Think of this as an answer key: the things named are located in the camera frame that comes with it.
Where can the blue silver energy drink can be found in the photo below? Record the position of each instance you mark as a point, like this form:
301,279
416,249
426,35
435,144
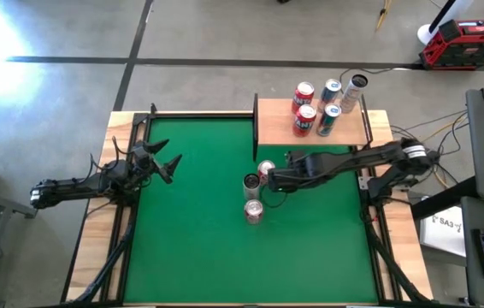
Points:
331,92
328,122

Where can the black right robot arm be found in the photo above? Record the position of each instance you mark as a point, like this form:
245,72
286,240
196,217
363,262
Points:
361,160

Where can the red black tool case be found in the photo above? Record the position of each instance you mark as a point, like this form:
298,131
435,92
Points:
468,47

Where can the white paper sign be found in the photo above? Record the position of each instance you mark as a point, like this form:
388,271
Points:
445,233

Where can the white Celsius can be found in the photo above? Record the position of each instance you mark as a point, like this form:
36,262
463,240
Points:
251,188
353,94

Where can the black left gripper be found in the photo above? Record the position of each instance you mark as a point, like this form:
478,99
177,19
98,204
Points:
137,169

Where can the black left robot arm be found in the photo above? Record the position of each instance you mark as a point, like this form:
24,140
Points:
71,188

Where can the white black tower fan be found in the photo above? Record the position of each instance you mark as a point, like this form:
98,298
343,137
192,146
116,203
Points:
426,35

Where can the wooden shelf with black frame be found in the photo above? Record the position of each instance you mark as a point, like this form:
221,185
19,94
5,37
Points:
276,128

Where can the green table mat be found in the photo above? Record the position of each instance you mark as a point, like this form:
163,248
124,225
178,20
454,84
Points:
216,256

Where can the red Coca-Cola can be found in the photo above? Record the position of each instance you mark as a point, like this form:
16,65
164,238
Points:
265,167
253,211

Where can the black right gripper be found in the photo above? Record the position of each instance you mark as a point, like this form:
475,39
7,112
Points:
306,169

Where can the gray metal bracket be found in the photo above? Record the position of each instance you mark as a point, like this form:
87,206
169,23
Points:
364,184

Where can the red Fanta strawberry can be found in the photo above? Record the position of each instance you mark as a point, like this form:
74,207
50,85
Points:
303,95
304,122

